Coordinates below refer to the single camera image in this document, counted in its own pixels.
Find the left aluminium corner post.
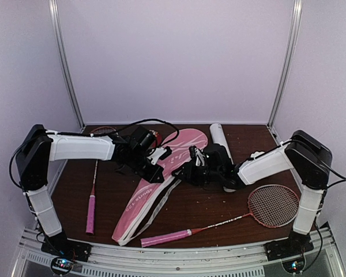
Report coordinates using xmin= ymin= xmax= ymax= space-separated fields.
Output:
xmin=48 ymin=0 xmax=85 ymax=129

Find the pink racket bag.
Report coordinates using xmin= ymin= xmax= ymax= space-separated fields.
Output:
xmin=112 ymin=128 xmax=208 ymax=246

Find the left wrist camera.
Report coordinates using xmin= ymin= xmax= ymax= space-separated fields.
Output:
xmin=147 ymin=147 xmax=172 ymax=164

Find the pink-handled badminton racket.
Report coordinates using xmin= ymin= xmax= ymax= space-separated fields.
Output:
xmin=85 ymin=126 xmax=115 ymax=235
xmin=140 ymin=184 xmax=299 ymax=248

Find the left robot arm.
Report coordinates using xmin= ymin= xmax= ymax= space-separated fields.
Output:
xmin=9 ymin=124 xmax=171 ymax=256

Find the red floral dish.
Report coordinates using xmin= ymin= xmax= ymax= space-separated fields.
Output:
xmin=150 ymin=130 xmax=163 ymax=147

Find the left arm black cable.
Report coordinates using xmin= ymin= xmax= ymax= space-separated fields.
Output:
xmin=8 ymin=118 xmax=180 ymax=188

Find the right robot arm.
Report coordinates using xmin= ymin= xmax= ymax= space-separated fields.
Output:
xmin=172 ymin=130 xmax=333 ymax=255

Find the front aluminium rail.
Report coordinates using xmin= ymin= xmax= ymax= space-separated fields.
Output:
xmin=9 ymin=227 xmax=346 ymax=276

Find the white shuttlecock tube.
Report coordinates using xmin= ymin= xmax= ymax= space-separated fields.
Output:
xmin=209 ymin=123 xmax=238 ymax=193

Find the right aluminium corner post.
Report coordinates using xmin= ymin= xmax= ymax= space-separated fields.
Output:
xmin=267 ymin=0 xmax=303 ymax=129

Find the aluminium corner post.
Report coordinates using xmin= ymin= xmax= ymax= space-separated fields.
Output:
xmin=48 ymin=0 xmax=85 ymax=129
xmin=267 ymin=0 xmax=303 ymax=129

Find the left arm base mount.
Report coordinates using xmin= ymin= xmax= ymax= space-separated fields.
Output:
xmin=41 ymin=230 xmax=92 ymax=276

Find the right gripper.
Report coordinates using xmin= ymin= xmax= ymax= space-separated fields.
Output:
xmin=171 ymin=162 xmax=223 ymax=187

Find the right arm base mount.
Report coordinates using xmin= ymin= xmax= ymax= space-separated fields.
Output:
xmin=264 ymin=230 xmax=314 ymax=275

